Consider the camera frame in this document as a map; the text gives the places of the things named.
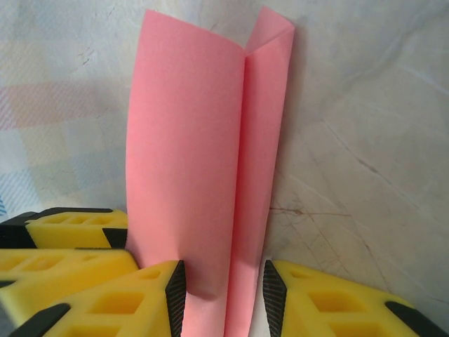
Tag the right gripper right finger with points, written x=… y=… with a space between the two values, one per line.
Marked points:
x=333 y=309

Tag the pink paper sheet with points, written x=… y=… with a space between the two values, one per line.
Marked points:
x=182 y=140

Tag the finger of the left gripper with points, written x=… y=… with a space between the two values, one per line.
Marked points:
x=70 y=228
x=52 y=274

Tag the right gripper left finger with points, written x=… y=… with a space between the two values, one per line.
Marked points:
x=122 y=305

